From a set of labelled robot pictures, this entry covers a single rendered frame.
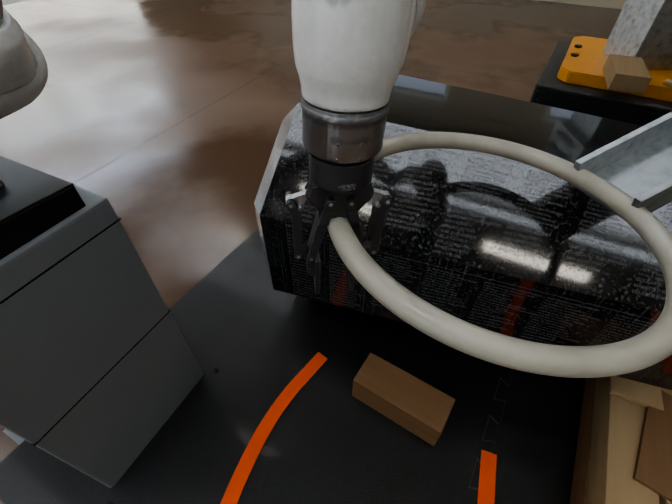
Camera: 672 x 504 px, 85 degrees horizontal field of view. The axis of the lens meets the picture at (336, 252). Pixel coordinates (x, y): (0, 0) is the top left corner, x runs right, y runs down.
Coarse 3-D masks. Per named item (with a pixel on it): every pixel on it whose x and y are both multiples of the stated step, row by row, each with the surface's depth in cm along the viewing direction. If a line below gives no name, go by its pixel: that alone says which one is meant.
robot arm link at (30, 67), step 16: (0, 0) 61; (0, 16) 62; (0, 32) 62; (16, 32) 65; (0, 48) 63; (16, 48) 65; (32, 48) 72; (0, 64) 64; (16, 64) 67; (32, 64) 71; (0, 80) 66; (16, 80) 69; (32, 80) 73; (0, 96) 68; (16, 96) 71; (32, 96) 75; (0, 112) 70
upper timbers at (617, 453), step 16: (608, 384) 111; (608, 400) 107; (624, 400) 106; (608, 416) 103; (624, 416) 103; (640, 416) 103; (592, 432) 109; (608, 432) 100; (624, 432) 100; (640, 432) 100; (592, 448) 105; (608, 448) 97; (624, 448) 97; (592, 464) 101; (608, 464) 94; (624, 464) 94; (592, 480) 98; (608, 480) 92; (624, 480) 92; (592, 496) 95; (608, 496) 90; (624, 496) 90; (640, 496) 90; (656, 496) 90
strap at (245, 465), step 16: (304, 368) 133; (288, 384) 129; (304, 384) 129; (288, 400) 125; (272, 416) 121; (256, 432) 118; (256, 448) 114; (240, 464) 111; (480, 464) 111; (240, 480) 108; (480, 480) 108; (224, 496) 105; (480, 496) 105
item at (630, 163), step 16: (640, 128) 62; (656, 128) 63; (608, 144) 62; (624, 144) 62; (640, 144) 64; (656, 144) 65; (576, 160) 62; (592, 160) 62; (608, 160) 64; (624, 160) 65; (640, 160) 64; (656, 160) 63; (608, 176) 63; (624, 176) 63; (640, 176) 62; (656, 176) 61; (640, 192) 60; (656, 192) 54; (608, 208) 60; (656, 208) 57
